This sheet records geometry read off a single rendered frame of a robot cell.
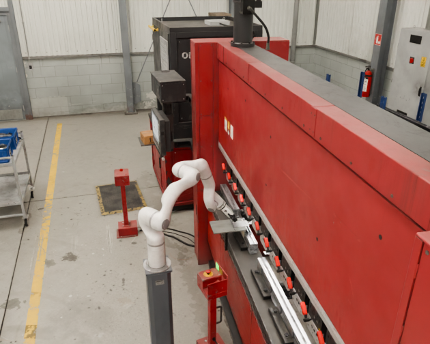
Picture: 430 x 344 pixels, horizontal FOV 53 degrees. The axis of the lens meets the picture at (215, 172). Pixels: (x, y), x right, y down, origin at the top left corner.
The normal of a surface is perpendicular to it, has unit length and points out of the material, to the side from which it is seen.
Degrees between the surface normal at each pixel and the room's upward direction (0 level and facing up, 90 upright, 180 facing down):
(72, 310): 0
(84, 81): 90
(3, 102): 90
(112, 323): 0
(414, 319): 90
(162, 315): 90
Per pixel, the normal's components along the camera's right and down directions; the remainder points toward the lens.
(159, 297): 0.27, 0.40
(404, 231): -0.98, 0.08
